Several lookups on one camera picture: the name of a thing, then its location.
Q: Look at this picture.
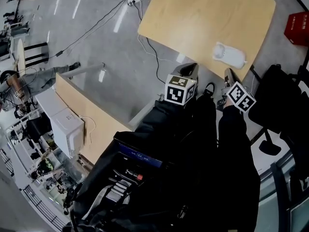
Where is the person's right forearm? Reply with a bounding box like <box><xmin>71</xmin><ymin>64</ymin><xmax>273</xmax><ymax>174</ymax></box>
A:
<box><xmin>218</xmin><ymin>104</ymin><xmax>253</xmax><ymax>179</ymax></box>

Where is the black office chair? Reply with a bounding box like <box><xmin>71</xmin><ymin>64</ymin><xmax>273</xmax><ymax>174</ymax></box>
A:
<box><xmin>248</xmin><ymin>63</ymin><xmax>309</xmax><ymax>157</ymax></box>

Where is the chest-mounted black monitor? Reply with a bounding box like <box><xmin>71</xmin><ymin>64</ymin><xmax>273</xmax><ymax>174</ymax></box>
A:
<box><xmin>112</xmin><ymin>138</ymin><xmax>164</xmax><ymax>169</ymax></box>

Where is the chest rig electronics tray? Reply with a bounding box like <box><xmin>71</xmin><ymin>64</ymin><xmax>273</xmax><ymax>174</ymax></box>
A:
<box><xmin>105</xmin><ymin>167</ymin><xmax>145</xmax><ymax>203</ymax></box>

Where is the black power cable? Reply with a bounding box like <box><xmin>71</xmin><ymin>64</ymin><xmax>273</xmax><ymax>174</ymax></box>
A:
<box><xmin>134</xmin><ymin>3</ymin><xmax>168</xmax><ymax>85</ymax></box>

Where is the long black floor cable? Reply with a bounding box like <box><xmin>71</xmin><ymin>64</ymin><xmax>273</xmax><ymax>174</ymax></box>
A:
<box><xmin>47</xmin><ymin>0</ymin><xmax>132</xmax><ymax>58</ymax></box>

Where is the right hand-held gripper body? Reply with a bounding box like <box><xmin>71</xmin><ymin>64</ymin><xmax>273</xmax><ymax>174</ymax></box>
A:
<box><xmin>217</xmin><ymin>80</ymin><xmax>257</xmax><ymax>113</ymax></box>

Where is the red box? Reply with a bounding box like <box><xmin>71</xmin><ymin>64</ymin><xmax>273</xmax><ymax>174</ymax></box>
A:
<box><xmin>283</xmin><ymin>11</ymin><xmax>309</xmax><ymax>46</ymax></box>

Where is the white floor cable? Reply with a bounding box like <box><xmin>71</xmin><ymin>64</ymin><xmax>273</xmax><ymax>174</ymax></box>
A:
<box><xmin>137</xmin><ymin>33</ymin><xmax>181</xmax><ymax>63</ymax></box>

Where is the person's left forearm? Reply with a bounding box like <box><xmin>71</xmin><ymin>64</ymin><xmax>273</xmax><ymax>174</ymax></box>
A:
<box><xmin>134</xmin><ymin>100</ymin><xmax>194</xmax><ymax>150</ymax></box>

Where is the large wooden desk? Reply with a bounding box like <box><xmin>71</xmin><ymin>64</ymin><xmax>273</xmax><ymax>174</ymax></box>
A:
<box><xmin>55</xmin><ymin>62</ymin><xmax>155</xmax><ymax>166</ymax></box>

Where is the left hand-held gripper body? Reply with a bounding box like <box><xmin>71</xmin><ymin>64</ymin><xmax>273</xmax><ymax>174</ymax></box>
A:
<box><xmin>164</xmin><ymin>70</ymin><xmax>200</xmax><ymax>106</ymax></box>

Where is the white microwave cable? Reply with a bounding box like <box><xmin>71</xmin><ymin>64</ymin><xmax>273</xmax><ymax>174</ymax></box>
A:
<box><xmin>79</xmin><ymin>116</ymin><xmax>97</xmax><ymax>146</ymax></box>

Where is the cluttered storage rack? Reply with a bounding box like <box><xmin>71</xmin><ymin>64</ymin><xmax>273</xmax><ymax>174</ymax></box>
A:
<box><xmin>6</xmin><ymin>119</ymin><xmax>85</xmax><ymax>204</ymax></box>

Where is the round white table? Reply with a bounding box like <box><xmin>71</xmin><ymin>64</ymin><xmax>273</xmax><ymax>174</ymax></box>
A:
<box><xmin>14</xmin><ymin>38</ymin><xmax>49</xmax><ymax>76</ymax></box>

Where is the square wooden table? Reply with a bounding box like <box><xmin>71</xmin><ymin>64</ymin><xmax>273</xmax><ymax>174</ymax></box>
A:
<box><xmin>137</xmin><ymin>0</ymin><xmax>277</xmax><ymax>82</ymax></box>

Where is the white microwave oven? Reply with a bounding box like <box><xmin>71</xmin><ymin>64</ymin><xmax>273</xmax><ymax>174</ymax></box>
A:
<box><xmin>35</xmin><ymin>87</ymin><xmax>85</xmax><ymax>160</ymax></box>

